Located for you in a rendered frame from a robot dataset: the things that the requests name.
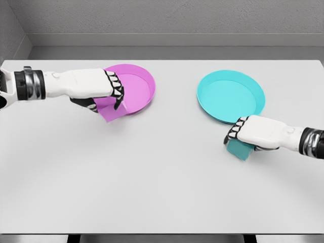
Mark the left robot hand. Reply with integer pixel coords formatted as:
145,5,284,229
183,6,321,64
64,68,125,114

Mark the pink block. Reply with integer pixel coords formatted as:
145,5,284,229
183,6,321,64
92,95,129,124

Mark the pink plate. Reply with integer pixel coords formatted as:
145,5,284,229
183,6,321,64
103,64,156,115

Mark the teal block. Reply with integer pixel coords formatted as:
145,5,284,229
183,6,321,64
226,139,254,161

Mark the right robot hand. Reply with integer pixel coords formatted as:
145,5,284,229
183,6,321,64
223,115,282,152

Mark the cyan plate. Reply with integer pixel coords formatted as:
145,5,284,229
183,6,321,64
196,70,266,125

